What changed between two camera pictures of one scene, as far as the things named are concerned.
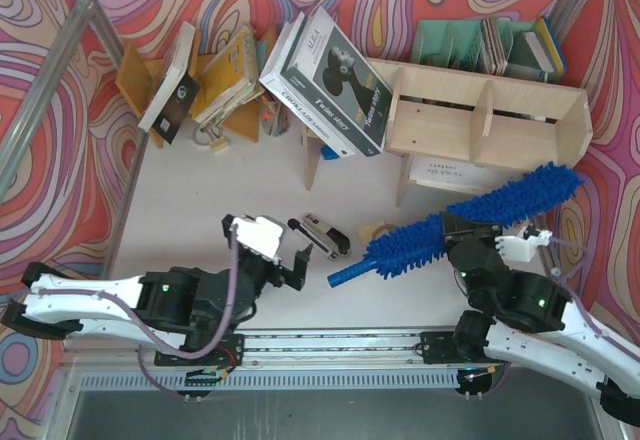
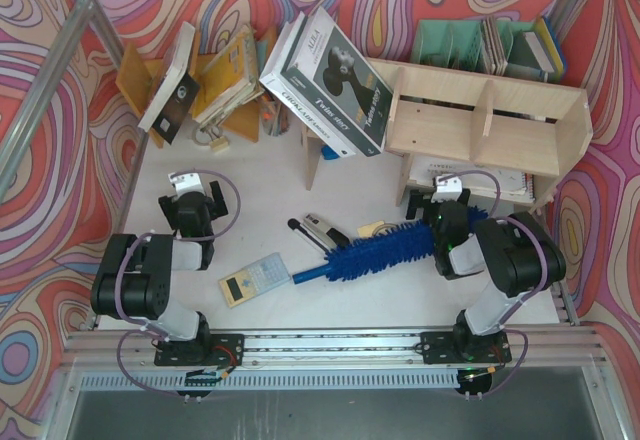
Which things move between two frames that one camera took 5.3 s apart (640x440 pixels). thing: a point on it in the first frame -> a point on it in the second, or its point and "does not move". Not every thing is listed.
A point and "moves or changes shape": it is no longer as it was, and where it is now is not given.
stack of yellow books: (229, 82) does not move
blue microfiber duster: (422, 242) moves or changes shape
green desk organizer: (457, 45) does not move
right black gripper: (470, 229) -> (415, 203)
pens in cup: (275, 116) does not move
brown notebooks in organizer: (493, 49) does not move
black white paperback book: (171, 105) does not move
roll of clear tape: (388, 226) does not move
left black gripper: (275, 274) -> (216, 200)
